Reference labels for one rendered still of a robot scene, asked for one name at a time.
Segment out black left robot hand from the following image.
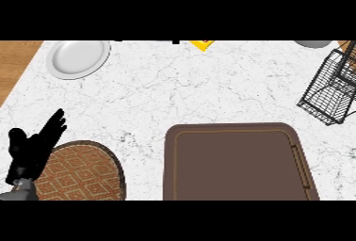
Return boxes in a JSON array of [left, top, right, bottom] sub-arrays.
[[4, 108, 69, 186]]

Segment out brown rectangular tray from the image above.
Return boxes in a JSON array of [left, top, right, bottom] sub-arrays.
[[161, 121, 321, 201]]

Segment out brown patterned oval placemat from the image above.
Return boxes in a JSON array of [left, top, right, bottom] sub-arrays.
[[33, 139, 129, 201]]

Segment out white round plate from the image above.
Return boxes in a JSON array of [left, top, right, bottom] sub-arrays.
[[44, 40, 112, 81]]

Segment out yellow triangular object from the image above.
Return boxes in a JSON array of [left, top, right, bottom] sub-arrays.
[[189, 40, 217, 53]]

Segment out grey round object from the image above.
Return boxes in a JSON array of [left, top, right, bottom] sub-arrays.
[[294, 40, 334, 50]]

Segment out black wire tiered basket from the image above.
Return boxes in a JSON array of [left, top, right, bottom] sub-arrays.
[[297, 40, 356, 126]]

